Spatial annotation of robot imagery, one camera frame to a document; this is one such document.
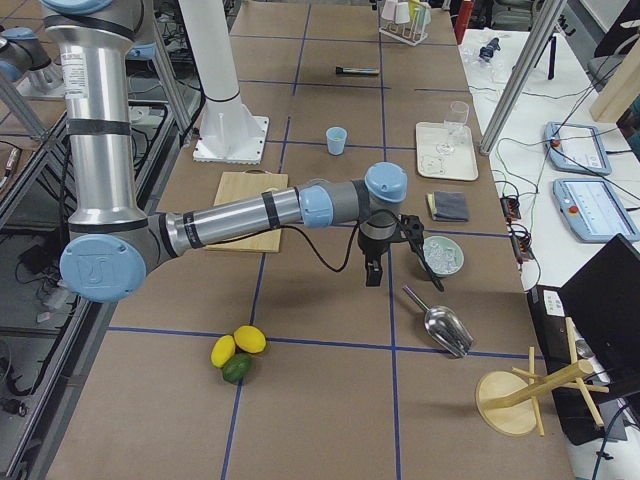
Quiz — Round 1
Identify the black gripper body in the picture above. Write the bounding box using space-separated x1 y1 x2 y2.
358 212 424 265

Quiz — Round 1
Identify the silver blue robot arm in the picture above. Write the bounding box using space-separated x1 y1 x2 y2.
42 1 424 303

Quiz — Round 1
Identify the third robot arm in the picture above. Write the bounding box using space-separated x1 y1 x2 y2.
1 27 52 83

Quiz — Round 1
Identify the light blue plastic cup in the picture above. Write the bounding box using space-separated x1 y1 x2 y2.
325 126 348 156

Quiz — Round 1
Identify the yellow lemon right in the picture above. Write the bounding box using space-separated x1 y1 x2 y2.
233 325 267 354

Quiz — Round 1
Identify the yellow lemon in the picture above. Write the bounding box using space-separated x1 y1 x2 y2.
233 325 267 354
210 335 236 369

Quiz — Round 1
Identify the yellow lemon left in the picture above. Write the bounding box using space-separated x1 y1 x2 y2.
210 335 236 369

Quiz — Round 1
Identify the grey green plastic cup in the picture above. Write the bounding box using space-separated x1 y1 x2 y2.
394 1 411 25

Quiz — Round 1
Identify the pink plastic cup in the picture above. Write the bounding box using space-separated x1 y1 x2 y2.
381 0 398 22

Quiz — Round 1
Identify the pale green plastic cup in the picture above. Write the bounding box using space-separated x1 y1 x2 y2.
411 1 431 31

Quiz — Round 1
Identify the yellow plastic cup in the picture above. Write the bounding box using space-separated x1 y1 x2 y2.
408 0 420 18

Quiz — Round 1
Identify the green bowl with ice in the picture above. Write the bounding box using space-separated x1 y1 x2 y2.
423 236 464 278

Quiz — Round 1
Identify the grey folded cloth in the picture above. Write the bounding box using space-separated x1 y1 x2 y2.
426 191 469 222

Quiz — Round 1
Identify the metal ice scoop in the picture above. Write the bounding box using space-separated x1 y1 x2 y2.
402 285 474 358

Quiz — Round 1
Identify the cream plastic tray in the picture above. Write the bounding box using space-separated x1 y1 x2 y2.
415 122 479 181

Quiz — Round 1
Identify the orange black connector box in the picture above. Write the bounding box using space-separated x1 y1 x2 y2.
500 196 521 222

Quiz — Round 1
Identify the clear wine glass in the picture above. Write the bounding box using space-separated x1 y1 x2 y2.
436 101 469 155

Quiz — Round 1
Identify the bamboo cutting board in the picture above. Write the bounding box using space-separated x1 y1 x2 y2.
201 172 290 254

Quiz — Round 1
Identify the green lime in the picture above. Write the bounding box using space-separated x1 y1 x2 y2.
222 352 253 384

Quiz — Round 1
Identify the wooden mug tree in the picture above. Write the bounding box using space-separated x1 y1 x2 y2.
475 317 609 437

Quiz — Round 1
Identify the blue tool on side table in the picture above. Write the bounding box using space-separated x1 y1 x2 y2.
478 37 501 63

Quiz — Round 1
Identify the lower teach pendant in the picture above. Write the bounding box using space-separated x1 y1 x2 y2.
552 179 639 243

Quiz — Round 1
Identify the teach pendant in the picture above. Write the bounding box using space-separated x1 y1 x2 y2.
552 179 639 243
543 122 612 176

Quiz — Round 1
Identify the upper teach pendant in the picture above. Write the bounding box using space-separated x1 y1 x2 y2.
543 122 612 176

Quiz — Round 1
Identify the black laptop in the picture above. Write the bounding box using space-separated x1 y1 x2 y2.
527 234 639 420

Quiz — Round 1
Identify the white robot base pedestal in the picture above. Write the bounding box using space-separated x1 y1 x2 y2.
179 0 269 165

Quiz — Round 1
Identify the white wire cup rack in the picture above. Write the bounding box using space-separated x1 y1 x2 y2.
379 13 431 46

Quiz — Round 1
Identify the aluminium frame post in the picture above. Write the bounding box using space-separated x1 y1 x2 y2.
479 0 567 156

